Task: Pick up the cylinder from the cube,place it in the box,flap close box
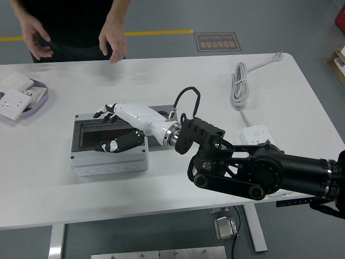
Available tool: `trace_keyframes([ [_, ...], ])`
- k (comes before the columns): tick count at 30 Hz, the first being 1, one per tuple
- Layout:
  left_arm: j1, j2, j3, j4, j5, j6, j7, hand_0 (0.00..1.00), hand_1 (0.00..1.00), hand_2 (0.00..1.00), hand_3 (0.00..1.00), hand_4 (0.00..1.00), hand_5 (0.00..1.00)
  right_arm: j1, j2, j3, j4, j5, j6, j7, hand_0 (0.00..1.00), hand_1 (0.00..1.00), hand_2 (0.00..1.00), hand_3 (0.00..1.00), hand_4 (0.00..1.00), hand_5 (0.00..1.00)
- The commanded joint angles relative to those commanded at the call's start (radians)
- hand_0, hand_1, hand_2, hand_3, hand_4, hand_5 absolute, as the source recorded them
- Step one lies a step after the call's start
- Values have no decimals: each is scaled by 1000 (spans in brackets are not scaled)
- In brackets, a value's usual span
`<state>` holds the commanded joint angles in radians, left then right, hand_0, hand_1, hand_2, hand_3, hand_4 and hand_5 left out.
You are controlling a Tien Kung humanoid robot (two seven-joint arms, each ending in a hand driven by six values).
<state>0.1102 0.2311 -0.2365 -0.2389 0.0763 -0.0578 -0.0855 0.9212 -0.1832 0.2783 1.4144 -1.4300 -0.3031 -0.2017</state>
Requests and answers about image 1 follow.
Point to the black table control panel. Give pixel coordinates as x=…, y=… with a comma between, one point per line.
x=293, y=202

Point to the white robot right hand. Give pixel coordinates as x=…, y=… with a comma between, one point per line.
x=137, y=116

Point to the person's left hand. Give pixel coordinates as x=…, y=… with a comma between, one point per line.
x=116, y=39

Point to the white blank switch plate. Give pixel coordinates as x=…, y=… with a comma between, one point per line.
x=16, y=81

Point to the yellow floor tape line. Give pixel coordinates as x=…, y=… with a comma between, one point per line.
x=161, y=33

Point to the brown floor sign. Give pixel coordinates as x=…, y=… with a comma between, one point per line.
x=217, y=41

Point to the wooden crate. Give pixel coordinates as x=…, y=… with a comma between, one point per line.
x=337, y=64

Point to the person's right forearm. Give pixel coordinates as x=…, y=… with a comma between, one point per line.
x=21, y=10

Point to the grey enclosure box with lid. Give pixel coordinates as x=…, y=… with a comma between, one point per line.
x=107, y=162

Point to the purple tray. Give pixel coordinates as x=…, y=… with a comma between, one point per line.
x=36, y=108

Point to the person's left forearm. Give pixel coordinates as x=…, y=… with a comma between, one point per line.
x=117, y=13

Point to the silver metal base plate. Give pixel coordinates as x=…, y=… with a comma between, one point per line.
x=161, y=253

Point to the white table leg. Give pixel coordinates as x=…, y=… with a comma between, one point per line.
x=57, y=242
x=256, y=229

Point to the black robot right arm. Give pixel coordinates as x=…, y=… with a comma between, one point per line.
x=269, y=170

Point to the large white wall socket plate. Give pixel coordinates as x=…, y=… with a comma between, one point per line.
x=13, y=103

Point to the silver metal box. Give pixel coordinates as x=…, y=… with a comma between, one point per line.
x=225, y=228

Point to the red object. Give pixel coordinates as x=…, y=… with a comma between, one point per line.
x=340, y=17

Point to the person's right hand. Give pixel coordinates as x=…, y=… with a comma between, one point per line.
x=32, y=31

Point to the white multi-hole socket plate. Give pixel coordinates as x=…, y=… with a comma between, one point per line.
x=36, y=94

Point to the grey cube block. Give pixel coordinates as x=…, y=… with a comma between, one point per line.
x=165, y=107

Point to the person torso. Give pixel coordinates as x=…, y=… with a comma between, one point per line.
x=72, y=24

